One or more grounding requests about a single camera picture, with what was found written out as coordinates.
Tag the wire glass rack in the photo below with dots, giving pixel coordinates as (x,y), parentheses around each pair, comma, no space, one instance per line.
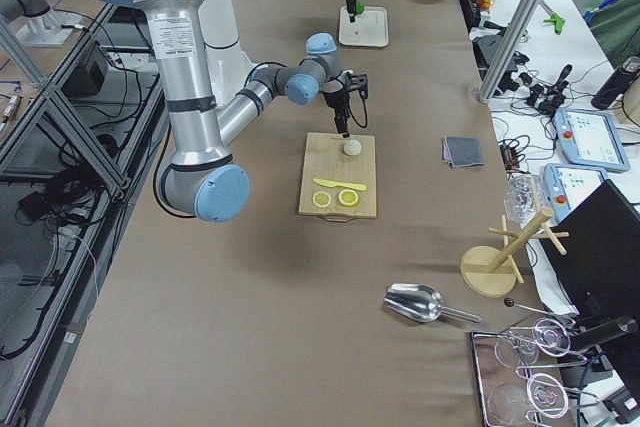
(517,376)

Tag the lemon slice far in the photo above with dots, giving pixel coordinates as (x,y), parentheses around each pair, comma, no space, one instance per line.
(348,197)

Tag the metal scoop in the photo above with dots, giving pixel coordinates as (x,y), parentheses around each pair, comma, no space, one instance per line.
(422,303)

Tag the lemon slice near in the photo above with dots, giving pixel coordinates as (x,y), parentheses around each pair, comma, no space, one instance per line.
(321,199)

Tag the wooden stand with base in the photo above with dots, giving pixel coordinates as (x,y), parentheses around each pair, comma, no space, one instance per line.
(493,272)

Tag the aluminium frame post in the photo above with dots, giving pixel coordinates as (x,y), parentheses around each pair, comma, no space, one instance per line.
(521,17)

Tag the teach pendant rear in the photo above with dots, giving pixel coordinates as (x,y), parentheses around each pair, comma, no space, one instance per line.
(568,186)

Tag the yellow plastic knife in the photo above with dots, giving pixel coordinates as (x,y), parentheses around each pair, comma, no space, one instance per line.
(339,184)

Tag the bamboo cutting board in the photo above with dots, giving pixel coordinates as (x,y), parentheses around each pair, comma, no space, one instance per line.
(339,177)

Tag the black monitor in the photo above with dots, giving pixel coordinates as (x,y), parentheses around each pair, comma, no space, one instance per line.
(599,273)

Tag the teach pendant front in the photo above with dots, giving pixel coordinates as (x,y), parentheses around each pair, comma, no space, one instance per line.
(590,138)

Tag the teach pendant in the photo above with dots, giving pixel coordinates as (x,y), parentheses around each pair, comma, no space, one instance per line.
(568,186)
(590,138)

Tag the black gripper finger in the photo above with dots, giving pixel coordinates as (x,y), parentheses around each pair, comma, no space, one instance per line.
(351,7)
(341,124)

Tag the cream rectangular tray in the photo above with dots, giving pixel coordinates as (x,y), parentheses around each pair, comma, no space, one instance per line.
(370,28)

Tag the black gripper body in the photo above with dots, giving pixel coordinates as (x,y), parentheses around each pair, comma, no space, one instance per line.
(333,99)

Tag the lemon slice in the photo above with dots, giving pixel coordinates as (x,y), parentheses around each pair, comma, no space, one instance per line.
(321,199)
(348,197)

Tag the black water bottle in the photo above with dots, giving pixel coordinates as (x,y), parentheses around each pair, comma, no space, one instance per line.
(618,82)

